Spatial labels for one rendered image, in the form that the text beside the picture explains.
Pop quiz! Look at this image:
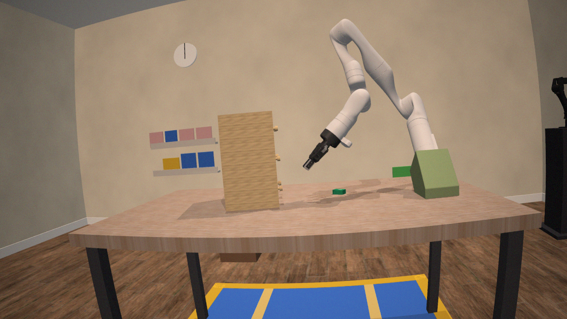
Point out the light wooden chest of drawers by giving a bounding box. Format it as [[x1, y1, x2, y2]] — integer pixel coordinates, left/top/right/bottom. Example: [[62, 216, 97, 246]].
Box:
[[218, 111, 280, 211]]

